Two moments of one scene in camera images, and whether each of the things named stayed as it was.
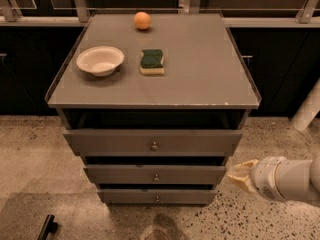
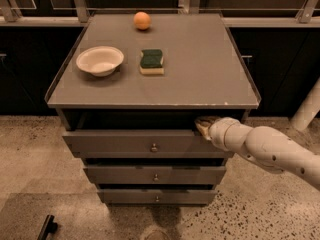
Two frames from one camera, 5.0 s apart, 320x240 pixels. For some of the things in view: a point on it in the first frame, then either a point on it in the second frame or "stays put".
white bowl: (101, 61) stays put
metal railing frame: (11, 15) stays put
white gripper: (265, 176) -> (217, 134)
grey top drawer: (151, 142) stays put
